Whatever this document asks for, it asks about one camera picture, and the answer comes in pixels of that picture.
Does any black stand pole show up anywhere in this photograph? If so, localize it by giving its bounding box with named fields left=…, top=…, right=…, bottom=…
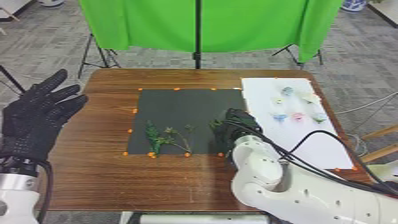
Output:
left=191, top=0, right=203, bottom=70

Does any dark mat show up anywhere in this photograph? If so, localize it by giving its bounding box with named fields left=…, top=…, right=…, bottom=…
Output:
left=123, top=88, right=248, bottom=157

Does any black cable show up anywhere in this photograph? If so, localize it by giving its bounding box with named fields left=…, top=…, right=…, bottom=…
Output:
left=282, top=129, right=398, bottom=196

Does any white sheet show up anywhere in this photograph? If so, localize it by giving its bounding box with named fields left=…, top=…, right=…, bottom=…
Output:
left=237, top=77, right=360, bottom=172

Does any white floor cable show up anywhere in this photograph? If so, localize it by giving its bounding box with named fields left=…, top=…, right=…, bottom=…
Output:
left=335, top=92, right=398, bottom=116

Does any black tripod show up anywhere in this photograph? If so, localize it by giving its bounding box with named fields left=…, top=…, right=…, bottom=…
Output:
left=271, top=43, right=326, bottom=68
left=76, top=33, right=122, bottom=80

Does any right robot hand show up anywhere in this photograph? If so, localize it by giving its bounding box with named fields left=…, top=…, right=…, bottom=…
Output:
left=212, top=108, right=264, bottom=148

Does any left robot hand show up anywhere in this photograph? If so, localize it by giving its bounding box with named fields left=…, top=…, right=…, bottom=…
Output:
left=0, top=68, right=88, bottom=163

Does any pale grey bar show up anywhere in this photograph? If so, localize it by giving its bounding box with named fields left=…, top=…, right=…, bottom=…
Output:
left=120, top=213, right=271, bottom=224

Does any wooden chair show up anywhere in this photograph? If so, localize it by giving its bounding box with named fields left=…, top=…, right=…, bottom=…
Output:
left=356, top=124, right=398, bottom=164

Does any green sprig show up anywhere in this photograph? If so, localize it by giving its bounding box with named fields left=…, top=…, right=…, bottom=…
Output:
left=161, top=125, right=196, bottom=155
left=143, top=120, right=168, bottom=157
left=207, top=117, right=230, bottom=152

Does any pale blue flower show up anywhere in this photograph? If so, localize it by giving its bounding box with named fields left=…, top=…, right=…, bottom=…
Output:
left=278, top=86, right=296, bottom=97

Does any pink flower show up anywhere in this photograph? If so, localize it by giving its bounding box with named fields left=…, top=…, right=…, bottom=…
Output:
left=289, top=112, right=306, bottom=124

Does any blue and white vase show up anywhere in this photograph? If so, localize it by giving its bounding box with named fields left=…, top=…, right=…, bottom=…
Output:
left=36, top=0, right=67, bottom=8
left=340, top=0, right=372, bottom=13

